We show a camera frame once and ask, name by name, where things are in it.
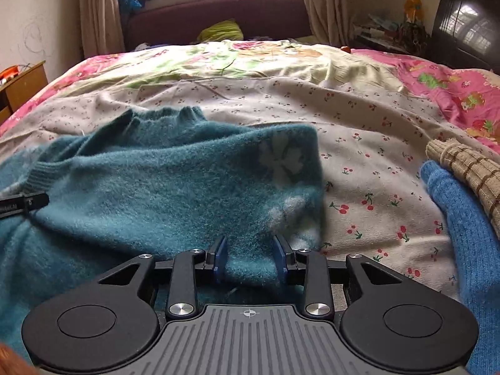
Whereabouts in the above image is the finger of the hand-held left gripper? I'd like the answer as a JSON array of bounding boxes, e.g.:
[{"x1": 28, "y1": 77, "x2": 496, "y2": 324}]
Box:
[{"x1": 0, "y1": 191, "x2": 50, "y2": 219}]

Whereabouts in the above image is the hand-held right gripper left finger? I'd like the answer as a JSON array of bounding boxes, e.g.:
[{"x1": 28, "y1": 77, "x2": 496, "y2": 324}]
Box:
[{"x1": 97, "y1": 236, "x2": 229, "y2": 319}]

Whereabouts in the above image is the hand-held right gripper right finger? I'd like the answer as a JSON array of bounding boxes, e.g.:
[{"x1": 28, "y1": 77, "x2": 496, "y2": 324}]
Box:
[{"x1": 272, "y1": 234, "x2": 404, "y2": 318}]

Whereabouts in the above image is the teal fuzzy sweater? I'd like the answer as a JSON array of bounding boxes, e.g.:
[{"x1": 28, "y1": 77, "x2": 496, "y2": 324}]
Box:
[{"x1": 0, "y1": 105, "x2": 326, "y2": 360}]

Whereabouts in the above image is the wooden desk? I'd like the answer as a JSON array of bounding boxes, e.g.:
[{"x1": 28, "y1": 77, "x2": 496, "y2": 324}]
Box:
[{"x1": 0, "y1": 60, "x2": 49, "y2": 126}]

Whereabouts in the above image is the cherry print bed sheet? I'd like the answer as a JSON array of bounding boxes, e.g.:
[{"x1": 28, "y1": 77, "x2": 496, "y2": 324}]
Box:
[{"x1": 0, "y1": 73, "x2": 500, "y2": 310}]

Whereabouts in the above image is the orange-brown cloth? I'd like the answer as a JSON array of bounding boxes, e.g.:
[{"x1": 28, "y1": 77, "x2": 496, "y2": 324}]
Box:
[{"x1": 0, "y1": 343, "x2": 38, "y2": 375}]

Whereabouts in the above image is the blue knit sweater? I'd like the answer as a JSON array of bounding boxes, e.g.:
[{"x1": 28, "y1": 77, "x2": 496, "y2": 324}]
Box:
[{"x1": 420, "y1": 160, "x2": 500, "y2": 375}]

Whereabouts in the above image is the pink floral quilt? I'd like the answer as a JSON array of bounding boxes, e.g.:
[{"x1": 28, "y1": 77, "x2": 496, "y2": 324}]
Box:
[{"x1": 0, "y1": 39, "x2": 500, "y2": 154}]

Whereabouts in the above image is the beige curtain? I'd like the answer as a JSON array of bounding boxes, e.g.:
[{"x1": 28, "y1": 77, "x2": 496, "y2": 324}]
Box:
[
  {"x1": 78, "y1": 0, "x2": 126, "y2": 62},
  {"x1": 298, "y1": 0, "x2": 353, "y2": 48}
]

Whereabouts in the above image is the beige striped knit garment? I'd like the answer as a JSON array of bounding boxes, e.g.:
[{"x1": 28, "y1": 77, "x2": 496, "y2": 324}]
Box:
[{"x1": 426, "y1": 138, "x2": 500, "y2": 240}]

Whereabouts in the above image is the green cloth bundle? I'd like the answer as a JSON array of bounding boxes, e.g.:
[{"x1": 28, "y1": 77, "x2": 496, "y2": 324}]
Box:
[{"x1": 196, "y1": 19, "x2": 245, "y2": 43}]

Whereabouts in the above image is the purple bed headboard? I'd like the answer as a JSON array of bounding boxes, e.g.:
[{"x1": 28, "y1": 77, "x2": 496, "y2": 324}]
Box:
[{"x1": 124, "y1": 0, "x2": 314, "y2": 52}]

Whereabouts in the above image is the cluttered items pile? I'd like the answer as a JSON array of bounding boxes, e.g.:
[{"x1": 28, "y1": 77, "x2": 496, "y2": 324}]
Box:
[{"x1": 352, "y1": 12, "x2": 430, "y2": 56}]

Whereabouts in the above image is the dark glossy cabinet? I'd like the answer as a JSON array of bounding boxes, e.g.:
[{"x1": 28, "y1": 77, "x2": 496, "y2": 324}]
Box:
[{"x1": 426, "y1": 0, "x2": 500, "y2": 72}]

